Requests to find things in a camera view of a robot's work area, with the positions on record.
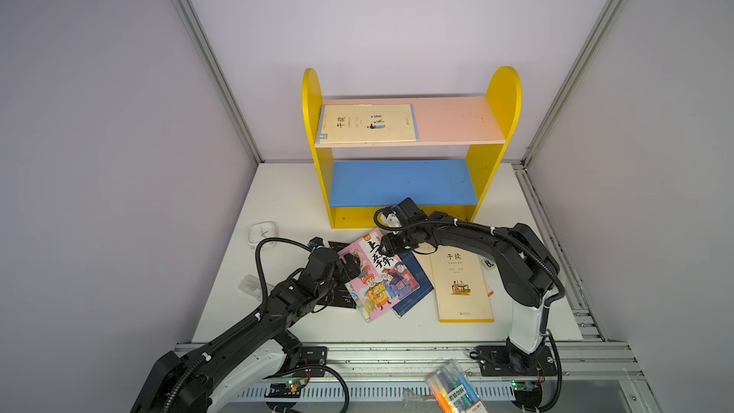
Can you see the pink cartoon cover book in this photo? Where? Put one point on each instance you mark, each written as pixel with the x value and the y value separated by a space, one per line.
pixel 378 288

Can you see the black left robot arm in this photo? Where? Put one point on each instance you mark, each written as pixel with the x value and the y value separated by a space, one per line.
pixel 208 377

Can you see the beige book blue spine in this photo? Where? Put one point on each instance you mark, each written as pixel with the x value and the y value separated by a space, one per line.
pixel 367 124

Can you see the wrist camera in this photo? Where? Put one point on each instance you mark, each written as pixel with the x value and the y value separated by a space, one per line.
pixel 316 243
pixel 390 217

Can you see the beige book yellow border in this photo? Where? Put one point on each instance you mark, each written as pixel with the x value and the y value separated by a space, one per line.
pixel 461 291

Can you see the yellow pink blue bookshelf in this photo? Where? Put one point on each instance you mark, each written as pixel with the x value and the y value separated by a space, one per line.
pixel 462 142

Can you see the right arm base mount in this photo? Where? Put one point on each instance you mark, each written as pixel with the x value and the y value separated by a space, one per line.
pixel 505 360

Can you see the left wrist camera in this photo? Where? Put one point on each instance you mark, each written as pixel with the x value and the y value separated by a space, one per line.
pixel 316 243

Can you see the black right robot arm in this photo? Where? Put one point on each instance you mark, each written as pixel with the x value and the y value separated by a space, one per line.
pixel 528 271

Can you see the light blue stapler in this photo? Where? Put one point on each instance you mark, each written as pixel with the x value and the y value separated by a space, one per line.
pixel 489 264

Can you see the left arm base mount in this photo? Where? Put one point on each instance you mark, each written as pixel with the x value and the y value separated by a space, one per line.
pixel 291 388

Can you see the dark blue book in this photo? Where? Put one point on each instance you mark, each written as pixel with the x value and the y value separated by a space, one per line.
pixel 418 279

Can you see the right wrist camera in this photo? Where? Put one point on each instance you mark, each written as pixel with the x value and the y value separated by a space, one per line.
pixel 390 217

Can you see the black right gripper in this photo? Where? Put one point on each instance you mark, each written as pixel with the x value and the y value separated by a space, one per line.
pixel 393 241

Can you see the clear plastic small box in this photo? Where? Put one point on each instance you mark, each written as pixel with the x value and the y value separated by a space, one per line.
pixel 251 286

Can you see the small white alarm clock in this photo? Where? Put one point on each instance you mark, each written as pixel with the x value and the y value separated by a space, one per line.
pixel 261 231

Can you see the black book gold lettering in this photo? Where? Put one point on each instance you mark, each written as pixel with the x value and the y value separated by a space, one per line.
pixel 339 298

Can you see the beige book orange border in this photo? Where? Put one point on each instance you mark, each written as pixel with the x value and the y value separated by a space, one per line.
pixel 424 258

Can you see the pack of coloured markers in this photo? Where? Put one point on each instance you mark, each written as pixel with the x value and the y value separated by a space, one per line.
pixel 452 390

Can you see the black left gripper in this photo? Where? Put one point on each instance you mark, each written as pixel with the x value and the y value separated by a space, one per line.
pixel 347 267

